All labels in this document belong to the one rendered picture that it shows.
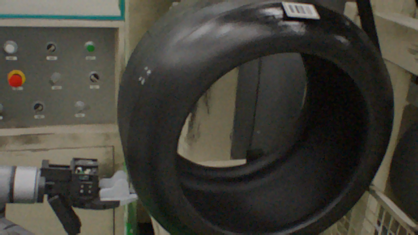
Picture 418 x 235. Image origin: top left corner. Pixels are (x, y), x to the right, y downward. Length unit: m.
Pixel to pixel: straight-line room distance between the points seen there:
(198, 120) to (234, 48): 0.50
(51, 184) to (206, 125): 0.49
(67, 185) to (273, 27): 0.52
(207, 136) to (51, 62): 0.58
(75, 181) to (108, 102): 0.72
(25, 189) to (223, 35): 0.49
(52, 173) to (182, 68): 0.35
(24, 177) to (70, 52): 0.69
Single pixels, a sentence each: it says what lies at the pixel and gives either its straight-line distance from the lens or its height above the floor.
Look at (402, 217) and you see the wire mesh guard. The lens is 1.21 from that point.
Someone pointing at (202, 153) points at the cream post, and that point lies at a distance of 1.39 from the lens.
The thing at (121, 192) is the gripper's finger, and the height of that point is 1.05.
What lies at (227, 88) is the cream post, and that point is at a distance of 1.33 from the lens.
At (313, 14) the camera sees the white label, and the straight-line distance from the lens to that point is 0.92.
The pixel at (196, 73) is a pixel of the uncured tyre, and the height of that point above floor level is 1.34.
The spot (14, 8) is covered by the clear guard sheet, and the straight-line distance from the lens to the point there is 1.60.
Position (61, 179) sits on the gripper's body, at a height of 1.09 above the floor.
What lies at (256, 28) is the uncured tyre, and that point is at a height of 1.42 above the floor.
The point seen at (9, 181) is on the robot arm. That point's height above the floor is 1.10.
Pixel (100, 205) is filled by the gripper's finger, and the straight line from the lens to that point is 1.04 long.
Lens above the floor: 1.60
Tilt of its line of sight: 23 degrees down
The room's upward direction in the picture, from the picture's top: 4 degrees clockwise
